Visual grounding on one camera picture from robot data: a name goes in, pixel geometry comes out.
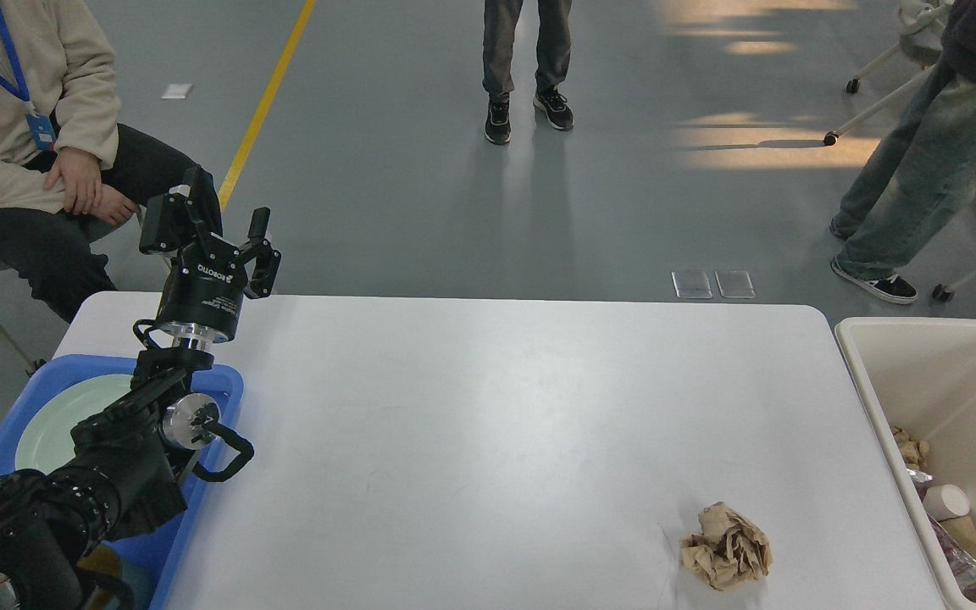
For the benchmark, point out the crumpled paper in bin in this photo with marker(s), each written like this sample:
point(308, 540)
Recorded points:
point(913, 452)

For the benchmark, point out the dark teal mug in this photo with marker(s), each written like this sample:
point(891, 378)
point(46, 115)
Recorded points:
point(113, 573)

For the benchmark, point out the small white cup in bin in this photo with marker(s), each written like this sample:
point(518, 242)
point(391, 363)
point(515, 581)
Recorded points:
point(946, 501)

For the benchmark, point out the brown cardboard in bin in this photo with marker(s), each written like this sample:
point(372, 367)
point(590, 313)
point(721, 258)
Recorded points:
point(963, 531)

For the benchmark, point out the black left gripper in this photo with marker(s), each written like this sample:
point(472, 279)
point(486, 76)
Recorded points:
point(207, 284)

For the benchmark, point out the green plate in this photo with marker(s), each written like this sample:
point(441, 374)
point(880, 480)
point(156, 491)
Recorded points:
point(46, 443)

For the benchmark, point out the blue plastic tray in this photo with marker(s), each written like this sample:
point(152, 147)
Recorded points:
point(158, 553)

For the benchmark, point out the person in beige sweater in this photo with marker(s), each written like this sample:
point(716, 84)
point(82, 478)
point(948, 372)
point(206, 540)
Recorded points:
point(66, 161)

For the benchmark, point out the crushed red can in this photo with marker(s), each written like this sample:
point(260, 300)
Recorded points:
point(962, 566)

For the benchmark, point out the brown paper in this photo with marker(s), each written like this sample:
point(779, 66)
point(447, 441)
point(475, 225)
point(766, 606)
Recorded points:
point(730, 550)

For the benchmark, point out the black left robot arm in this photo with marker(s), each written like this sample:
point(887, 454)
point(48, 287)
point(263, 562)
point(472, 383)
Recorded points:
point(131, 459)

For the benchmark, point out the person in blue jeans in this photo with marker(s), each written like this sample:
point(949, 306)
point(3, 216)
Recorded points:
point(918, 177)

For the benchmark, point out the white plastic bin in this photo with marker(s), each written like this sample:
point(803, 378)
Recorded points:
point(920, 374)

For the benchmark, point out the white chair leg right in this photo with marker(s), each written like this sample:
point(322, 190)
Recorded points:
point(944, 292)

